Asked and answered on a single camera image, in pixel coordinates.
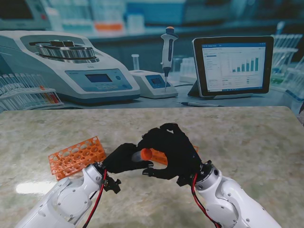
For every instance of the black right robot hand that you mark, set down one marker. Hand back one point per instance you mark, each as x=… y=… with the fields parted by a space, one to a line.
x=178 y=154

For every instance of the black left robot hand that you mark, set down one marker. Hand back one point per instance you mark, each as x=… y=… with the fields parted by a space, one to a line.
x=118 y=161

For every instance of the clear plastic test tube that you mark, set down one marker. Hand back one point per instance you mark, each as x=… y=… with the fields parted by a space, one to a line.
x=136 y=156

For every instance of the orange tube cap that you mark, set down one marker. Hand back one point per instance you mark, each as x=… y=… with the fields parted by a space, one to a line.
x=146 y=154

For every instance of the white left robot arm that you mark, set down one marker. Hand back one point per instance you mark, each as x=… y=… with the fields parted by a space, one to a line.
x=64 y=199

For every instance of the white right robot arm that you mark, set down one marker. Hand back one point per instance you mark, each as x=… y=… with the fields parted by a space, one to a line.
x=230 y=202

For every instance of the orange test tube rack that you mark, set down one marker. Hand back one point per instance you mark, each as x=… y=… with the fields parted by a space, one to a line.
x=159 y=156
x=73 y=156

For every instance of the printed laboratory backdrop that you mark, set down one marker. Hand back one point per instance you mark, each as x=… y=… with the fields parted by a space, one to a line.
x=152 y=47

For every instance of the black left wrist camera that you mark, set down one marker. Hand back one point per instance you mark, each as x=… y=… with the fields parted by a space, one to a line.
x=112 y=185

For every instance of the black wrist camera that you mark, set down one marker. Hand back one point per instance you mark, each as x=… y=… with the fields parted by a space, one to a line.
x=184 y=181
x=112 y=185

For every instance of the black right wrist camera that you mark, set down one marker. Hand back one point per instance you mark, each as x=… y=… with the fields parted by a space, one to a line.
x=184 y=181

